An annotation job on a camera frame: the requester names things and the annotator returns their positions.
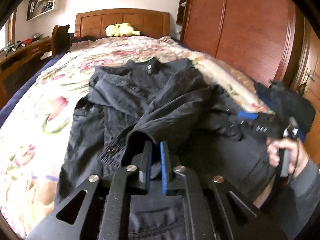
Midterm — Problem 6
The dark clothes pile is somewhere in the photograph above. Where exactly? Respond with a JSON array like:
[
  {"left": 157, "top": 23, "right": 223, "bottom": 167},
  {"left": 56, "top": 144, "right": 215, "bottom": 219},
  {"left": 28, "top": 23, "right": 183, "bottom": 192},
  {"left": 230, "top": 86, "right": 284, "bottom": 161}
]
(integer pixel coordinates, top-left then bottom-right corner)
[{"left": 254, "top": 80, "right": 316, "bottom": 135}]

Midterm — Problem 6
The black jacket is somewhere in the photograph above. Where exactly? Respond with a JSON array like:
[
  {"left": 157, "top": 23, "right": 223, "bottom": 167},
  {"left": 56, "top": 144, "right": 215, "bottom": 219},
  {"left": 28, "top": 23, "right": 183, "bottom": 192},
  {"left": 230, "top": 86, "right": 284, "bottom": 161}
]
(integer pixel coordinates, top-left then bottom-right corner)
[{"left": 54, "top": 57, "right": 276, "bottom": 240}]

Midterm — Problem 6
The wooden wardrobe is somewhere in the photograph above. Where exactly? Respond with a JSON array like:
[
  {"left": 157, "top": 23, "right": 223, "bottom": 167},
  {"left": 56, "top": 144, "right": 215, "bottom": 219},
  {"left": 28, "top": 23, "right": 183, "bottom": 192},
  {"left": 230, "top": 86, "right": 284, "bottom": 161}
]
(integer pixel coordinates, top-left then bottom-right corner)
[{"left": 176, "top": 0, "right": 320, "bottom": 165}]

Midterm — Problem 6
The floral bed blanket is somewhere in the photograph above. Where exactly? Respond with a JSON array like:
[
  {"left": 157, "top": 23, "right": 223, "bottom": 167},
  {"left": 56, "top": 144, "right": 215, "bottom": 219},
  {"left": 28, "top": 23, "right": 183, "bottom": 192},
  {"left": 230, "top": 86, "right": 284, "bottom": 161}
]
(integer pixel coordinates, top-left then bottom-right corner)
[{"left": 1, "top": 36, "right": 271, "bottom": 238}]

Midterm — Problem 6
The wooden headboard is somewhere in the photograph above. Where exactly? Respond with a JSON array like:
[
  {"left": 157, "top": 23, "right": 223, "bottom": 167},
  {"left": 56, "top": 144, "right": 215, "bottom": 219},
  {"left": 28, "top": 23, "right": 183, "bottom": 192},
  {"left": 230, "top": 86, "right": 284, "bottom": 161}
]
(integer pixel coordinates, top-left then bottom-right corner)
[{"left": 74, "top": 8, "right": 170, "bottom": 39}]

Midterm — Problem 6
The white wall shelf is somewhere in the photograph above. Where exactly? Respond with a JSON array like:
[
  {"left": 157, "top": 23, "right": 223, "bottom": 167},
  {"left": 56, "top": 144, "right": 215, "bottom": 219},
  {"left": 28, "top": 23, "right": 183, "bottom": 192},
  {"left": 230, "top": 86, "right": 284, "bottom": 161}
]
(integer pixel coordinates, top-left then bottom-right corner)
[{"left": 27, "top": 0, "right": 60, "bottom": 21}]

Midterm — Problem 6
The yellow plush toy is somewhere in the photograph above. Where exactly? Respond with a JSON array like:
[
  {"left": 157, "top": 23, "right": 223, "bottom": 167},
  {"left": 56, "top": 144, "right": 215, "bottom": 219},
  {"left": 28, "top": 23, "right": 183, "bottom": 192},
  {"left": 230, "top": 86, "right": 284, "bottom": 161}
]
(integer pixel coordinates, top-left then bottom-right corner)
[{"left": 105, "top": 23, "right": 140, "bottom": 37}]

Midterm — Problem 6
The wooden desk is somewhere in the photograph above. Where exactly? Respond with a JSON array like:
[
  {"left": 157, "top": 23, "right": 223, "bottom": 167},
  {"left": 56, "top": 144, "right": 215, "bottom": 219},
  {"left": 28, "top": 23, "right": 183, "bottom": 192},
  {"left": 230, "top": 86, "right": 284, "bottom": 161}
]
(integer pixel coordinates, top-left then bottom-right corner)
[{"left": 1, "top": 37, "right": 51, "bottom": 107}]

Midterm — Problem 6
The wooden chair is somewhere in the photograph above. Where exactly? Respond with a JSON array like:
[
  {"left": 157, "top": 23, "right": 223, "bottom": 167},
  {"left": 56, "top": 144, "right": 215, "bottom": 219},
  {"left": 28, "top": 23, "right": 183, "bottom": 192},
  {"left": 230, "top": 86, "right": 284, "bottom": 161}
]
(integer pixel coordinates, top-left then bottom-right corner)
[{"left": 50, "top": 24, "right": 70, "bottom": 57}]

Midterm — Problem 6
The right hand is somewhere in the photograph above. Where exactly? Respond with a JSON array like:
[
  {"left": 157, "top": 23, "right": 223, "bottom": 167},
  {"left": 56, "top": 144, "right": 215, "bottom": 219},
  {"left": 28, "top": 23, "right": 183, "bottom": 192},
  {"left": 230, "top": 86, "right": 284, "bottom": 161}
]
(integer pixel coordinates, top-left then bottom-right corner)
[{"left": 266, "top": 138, "right": 310, "bottom": 179}]

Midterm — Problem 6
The grey right forearm sleeve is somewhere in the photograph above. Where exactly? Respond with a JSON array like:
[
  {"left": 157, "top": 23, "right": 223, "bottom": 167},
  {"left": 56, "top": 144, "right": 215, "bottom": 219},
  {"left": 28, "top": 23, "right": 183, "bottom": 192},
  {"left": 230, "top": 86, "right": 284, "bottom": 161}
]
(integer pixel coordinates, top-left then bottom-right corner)
[{"left": 272, "top": 159, "right": 320, "bottom": 240}]

